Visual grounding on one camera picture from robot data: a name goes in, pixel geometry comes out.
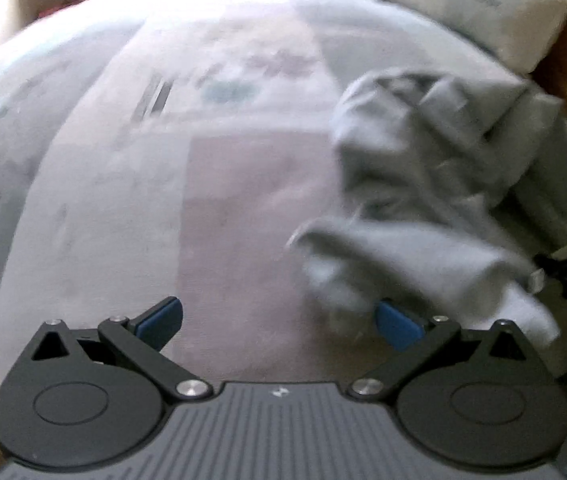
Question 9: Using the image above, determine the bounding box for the light grey pillow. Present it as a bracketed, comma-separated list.
[368, 0, 567, 73]

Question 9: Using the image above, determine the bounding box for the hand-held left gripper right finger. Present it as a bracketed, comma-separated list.
[348, 301, 531, 402]

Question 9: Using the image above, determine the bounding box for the floral bed sheet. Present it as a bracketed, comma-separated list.
[0, 0, 567, 480]

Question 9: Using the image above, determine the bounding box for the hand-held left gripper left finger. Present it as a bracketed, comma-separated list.
[30, 296, 214, 402]

